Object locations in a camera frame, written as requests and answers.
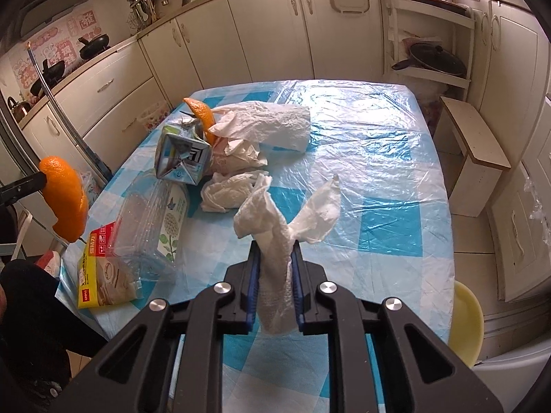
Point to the cream kitchen cabinets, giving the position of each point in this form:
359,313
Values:
267,30

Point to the black wok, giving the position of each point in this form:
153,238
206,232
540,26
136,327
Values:
47,79
94,45

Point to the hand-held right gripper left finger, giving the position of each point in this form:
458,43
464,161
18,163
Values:
254,284

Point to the large orange peel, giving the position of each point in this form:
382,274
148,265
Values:
64,198

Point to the kitchen utensil holder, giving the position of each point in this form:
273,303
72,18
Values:
140,8

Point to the metal kettle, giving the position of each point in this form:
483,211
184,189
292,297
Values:
19,109

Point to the large flat paper towel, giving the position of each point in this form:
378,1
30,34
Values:
275,124

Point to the pink wall stickers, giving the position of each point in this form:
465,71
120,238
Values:
51,47

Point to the crumpled white tissue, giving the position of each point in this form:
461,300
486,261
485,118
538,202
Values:
224,191

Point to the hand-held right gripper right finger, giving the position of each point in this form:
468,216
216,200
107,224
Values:
298,284

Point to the yellow chair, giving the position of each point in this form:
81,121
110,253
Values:
467,322

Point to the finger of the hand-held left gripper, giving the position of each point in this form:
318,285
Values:
21,187

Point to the person's dark pants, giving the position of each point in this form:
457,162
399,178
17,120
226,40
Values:
26,309

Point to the yellow red packet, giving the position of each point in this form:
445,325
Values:
99,275

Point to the white paper towel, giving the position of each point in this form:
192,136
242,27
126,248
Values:
275,275

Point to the white storage rack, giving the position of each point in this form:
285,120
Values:
430,8

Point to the blue checked plastic tablecloth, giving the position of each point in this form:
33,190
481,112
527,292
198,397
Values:
379,180

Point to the black pan with lid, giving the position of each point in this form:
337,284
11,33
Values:
434,60

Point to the floral waste basket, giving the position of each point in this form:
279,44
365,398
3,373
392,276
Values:
153,116

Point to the clear plastic container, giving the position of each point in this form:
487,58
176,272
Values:
137,232

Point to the crushed drink carton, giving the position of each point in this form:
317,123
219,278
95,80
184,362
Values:
181,159

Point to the small wooden stool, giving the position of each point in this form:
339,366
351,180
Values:
473,137

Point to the white appliance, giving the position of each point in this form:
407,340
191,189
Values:
516,374

